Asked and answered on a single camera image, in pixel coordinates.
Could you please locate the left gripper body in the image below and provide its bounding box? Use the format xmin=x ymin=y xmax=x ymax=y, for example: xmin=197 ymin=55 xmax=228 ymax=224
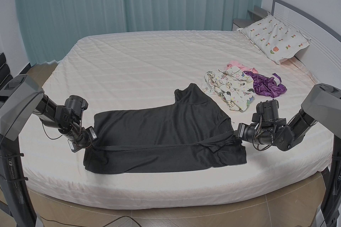
xmin=68 ymin=128 xmax=98 ymax=153

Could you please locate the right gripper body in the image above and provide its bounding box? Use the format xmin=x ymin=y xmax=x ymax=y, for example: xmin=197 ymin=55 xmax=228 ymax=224
xmin=234 ymin=125 xmax=258 ymax=145

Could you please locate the black T-shirt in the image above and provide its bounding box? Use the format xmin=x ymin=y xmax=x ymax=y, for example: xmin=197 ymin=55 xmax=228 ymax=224
xmin=83 ymin=83 xmax=247 ymax=175

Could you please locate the bed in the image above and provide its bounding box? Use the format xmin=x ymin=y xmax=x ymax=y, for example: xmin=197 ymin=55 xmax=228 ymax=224
xmin=20 ymin=0 xmax=341 ymax=214

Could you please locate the white printed garment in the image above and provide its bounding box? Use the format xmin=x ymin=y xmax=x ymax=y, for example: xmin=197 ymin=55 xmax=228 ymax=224
xmin=204 ymin=68 xmax=256 ymax=112

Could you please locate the purple satin garment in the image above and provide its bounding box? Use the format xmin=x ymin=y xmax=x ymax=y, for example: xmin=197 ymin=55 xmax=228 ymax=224
xmin=244 ymin=71 xmax=288 ymax=99

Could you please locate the pink garment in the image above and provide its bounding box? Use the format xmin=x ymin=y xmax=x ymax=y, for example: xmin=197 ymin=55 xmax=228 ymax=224
xmin=226 ymin=60 xmax=259 ymax=74

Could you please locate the white printed pillow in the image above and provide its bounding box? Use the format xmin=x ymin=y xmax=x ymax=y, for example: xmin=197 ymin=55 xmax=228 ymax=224
xmin=237 ymin=13 xmax=312 ymax=65

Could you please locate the grey bedside table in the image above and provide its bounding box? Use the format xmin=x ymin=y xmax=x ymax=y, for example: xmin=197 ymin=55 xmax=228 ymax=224
xmin=233 ymin=5 xmax=270 ymax=32

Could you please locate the blue-green curtain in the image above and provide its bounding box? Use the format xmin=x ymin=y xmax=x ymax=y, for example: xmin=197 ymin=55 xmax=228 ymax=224
xmin=15 ymin=0 xmax=265 ymax=65

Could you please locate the black cable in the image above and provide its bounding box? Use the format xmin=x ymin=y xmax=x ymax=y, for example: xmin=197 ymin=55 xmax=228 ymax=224
xmin=251 ymin=140 xmax=270 ymax=152
xmin=41 ymin=120 xmax=64 ymax=140

